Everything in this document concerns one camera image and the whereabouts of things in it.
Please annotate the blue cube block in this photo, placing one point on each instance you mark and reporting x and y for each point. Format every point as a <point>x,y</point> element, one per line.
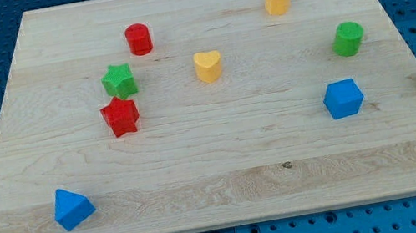
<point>343,98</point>

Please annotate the wooden board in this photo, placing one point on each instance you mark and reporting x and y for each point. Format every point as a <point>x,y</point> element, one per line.
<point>257,144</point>

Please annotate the yellow heart block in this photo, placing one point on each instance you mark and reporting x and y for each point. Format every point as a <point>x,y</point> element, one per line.
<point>208,66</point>

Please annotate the red star block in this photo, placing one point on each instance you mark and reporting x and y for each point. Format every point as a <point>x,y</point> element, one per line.
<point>121,116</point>

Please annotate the green star block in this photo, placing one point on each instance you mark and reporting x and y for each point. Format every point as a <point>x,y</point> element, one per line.
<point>119,81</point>

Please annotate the red cylinder block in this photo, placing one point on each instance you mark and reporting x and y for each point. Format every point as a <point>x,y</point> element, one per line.
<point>138,39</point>

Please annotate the green cylinder block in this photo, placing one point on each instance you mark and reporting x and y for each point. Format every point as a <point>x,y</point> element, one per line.
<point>348,38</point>

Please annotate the blue triangular prism block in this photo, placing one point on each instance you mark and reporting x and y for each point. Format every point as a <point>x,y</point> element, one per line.
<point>71,208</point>

